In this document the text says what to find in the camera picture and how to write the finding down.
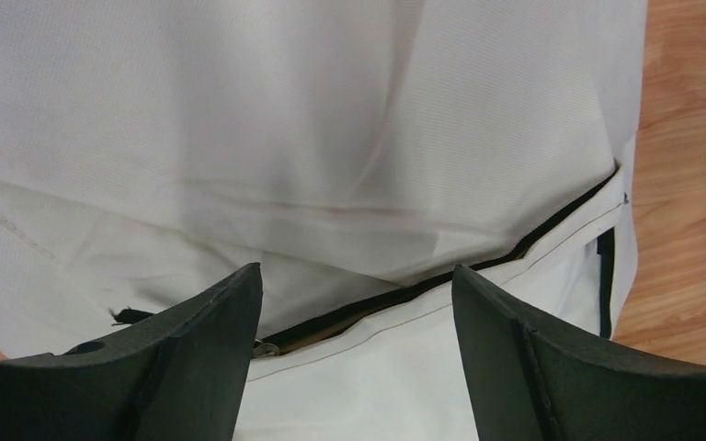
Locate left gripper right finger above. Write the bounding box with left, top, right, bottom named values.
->
left=451, top=266, right=706, bottom=440

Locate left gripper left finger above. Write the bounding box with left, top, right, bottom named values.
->
left=0, top=263, right=263, bottom=440

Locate beige canvas backpack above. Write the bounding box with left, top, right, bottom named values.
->
left=0, top=1, right=648, bottom=440

